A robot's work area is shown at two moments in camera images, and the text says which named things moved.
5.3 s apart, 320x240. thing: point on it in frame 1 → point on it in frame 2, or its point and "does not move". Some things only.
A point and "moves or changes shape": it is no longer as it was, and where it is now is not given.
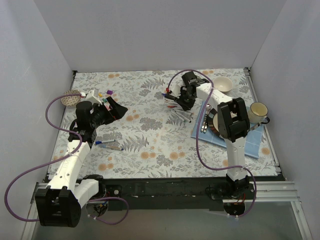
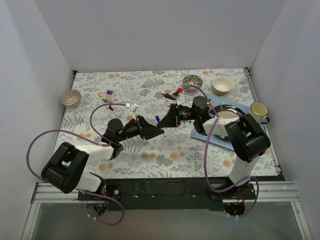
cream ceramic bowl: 223,84 does not move
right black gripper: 186,95 → 175,115
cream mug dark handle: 257,113 does not move
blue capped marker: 99,142 moves or changes shape
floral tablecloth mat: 152,138 does not move
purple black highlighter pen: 167,95 does not move
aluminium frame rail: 287,191 does not move
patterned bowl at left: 71,100 does not move
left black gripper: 107,111 → 141,127
